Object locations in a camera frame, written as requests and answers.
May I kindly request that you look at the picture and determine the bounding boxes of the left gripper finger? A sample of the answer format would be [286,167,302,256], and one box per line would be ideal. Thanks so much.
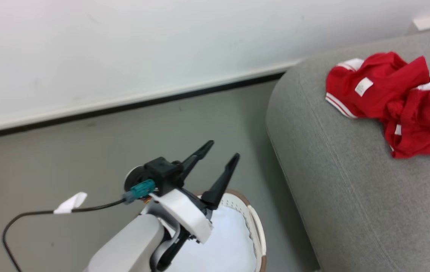
[179,140,215,182]
[201,153,240,210]

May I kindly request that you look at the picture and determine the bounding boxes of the thin black cable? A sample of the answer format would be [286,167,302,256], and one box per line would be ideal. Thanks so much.
[3,179,156,272]

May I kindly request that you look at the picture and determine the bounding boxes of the small white block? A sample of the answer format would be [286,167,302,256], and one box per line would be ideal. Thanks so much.
[413,15,430,32]

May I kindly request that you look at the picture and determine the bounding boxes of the red white-striped clothing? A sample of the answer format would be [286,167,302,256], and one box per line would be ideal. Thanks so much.
[325,52,430,161]

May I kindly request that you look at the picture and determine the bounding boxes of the white tag on cable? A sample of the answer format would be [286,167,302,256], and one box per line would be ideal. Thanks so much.
[54,192,88,215]

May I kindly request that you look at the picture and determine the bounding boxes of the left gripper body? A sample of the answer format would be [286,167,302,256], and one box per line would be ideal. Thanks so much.
[124,165,214,244]

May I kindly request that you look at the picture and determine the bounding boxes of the grey fabric sofa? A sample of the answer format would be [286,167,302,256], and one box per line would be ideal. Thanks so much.
[265,26,430,272]

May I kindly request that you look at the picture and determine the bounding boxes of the white black wall baseboard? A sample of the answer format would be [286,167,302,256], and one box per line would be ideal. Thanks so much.
[0,59,302,142]

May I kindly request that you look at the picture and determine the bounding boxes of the white basket with brown rim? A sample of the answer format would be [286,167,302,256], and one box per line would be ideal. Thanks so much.
[170,189,267,272]

